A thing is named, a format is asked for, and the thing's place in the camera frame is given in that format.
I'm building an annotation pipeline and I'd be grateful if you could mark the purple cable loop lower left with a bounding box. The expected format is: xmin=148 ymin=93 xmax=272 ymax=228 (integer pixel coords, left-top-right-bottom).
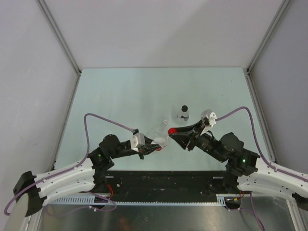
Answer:
xmin=45 ymin=190 xmax=117 ymax=218

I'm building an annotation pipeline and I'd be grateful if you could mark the large clear unlabeled bottle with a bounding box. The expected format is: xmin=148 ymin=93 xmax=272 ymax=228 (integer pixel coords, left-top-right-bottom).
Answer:
xmin=149 ymin=120 xmax=168 ymax=139

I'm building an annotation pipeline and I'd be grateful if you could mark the clear red-label bottle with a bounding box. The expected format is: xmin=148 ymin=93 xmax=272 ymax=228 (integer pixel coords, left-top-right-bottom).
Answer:
xmin=152 ymin=137 xmax=168 ymax=151

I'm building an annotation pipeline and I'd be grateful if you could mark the black bottle cap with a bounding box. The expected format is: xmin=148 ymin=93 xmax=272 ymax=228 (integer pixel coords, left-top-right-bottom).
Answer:
xmin=181 ymin=105 xmax=188 ymax=112

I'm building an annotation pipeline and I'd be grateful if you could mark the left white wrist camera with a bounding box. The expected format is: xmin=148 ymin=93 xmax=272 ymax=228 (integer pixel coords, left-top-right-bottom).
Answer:
xmin=130 ymin=129 xmax=145 ymax=152

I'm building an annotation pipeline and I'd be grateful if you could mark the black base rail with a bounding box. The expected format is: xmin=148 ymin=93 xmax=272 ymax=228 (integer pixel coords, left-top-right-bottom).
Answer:
xmin=92 ymin=170 xmax=240 ymax=204

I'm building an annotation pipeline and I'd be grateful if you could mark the red bottle cap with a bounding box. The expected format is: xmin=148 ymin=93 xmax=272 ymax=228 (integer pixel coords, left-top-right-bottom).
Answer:
xmin=168 ymin=128 xmax=177 ymax=135

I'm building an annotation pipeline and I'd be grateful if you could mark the right aluminium frame post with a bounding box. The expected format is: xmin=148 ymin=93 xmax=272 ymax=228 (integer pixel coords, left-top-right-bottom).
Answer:
xmin=246 ymin=0 xmax=294 ymax=73

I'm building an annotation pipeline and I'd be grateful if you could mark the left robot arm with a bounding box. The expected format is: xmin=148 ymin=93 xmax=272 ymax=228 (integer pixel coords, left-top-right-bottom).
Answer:
xmin=13 ymin=133 xmax=162 ymax=217

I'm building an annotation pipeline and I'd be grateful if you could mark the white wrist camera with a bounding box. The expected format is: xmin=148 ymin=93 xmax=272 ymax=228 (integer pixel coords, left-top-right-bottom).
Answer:
xmin=201 ymin=109 xmax=217 ymax=135
xmin=130 ymin=129 xmax=145 ymax=152

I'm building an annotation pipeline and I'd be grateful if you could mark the left aluminium frame post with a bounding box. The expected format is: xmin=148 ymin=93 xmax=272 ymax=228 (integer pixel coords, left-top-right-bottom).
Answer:
xmin=36 ymin=0 xmax=81 ymax=76

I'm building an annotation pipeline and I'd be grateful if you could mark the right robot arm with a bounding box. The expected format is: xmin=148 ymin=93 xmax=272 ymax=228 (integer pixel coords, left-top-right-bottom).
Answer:
xmin=168 ymin=120 xmax=308 ymax=210

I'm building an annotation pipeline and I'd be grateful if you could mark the purple cable loop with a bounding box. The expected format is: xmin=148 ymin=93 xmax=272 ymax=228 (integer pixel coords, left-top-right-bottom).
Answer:
xmin=45 ymin=190 xmax=117 ymax=218
xmin=231 ymin=190 xmax=267 ymax=231

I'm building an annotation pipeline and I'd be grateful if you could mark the small clear blue-label bottle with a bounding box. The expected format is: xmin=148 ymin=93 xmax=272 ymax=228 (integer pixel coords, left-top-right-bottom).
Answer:
xmin=176 ymin=108 xmax=190 ymax=122

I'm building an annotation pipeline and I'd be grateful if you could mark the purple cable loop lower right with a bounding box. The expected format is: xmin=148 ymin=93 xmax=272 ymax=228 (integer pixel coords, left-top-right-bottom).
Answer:
xmin=231 ymin=190 xmax=267 ymax=231

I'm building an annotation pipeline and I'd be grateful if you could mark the aluminium frame post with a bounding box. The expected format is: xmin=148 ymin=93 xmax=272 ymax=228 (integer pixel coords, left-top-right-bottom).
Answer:
xmin=36 ymin=0 xmax=81 ymax=76
xmin=246 ymin=0 xmax=294 ymax=73

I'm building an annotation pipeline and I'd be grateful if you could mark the grey slotted cable duct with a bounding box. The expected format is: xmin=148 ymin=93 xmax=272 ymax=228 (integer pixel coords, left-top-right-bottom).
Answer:
xmin=47 ymin=194 xmax=231 ymax=207

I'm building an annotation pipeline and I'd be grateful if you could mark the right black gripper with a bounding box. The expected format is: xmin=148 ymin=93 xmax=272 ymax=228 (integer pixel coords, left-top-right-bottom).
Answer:
xmin=168 ymin=119 xmax=225 ymax=163

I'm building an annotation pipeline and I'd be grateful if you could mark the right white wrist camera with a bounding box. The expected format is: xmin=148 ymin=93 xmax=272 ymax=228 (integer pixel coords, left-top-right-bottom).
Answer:
xmin=201 ymin=109 xmax=217 ymax=135

